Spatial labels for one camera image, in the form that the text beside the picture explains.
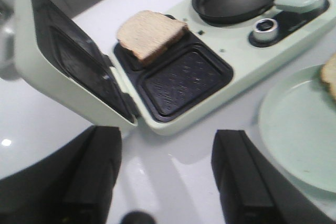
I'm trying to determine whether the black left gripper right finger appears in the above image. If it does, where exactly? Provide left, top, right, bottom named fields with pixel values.
left=211, top=130, right=331, bottom=223

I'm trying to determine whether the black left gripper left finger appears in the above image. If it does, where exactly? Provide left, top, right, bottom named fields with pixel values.
left=62, top=126, right=122, bottom=223

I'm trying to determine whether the bread slice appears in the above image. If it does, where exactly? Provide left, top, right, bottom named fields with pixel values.
left=117, top=10, right=189, bottom=66
left=320, top=54, right=336, bottom=100

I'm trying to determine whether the green sandwich maker lid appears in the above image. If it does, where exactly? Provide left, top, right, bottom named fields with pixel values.
left=14, top=0, right=138, bottom=132

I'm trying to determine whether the green breakfast maker base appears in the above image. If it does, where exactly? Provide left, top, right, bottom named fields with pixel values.
left=111, top=0, right=335, bottom=135

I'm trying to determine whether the light green plate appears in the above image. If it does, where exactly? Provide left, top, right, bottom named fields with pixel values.
left=258, top=65, right=335, bottom=193

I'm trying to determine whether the left silver knob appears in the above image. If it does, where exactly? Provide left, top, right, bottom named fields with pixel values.
left=253, top=18, right=278, bottom=42

